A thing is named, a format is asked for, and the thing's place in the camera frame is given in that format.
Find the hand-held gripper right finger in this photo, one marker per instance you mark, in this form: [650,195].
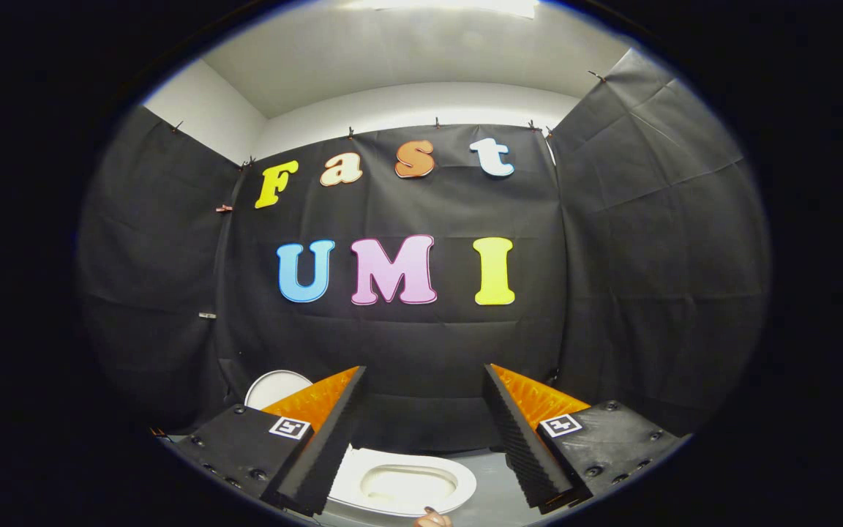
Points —
[520,439]

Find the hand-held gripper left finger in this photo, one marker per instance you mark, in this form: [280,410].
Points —
[334,439]

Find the white toilet seat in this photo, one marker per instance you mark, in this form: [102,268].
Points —
[465,483]

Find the white toilet bowl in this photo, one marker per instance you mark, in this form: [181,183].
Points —
[407,484]

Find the black backdrop cloth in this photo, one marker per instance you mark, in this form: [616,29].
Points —
[421,344]

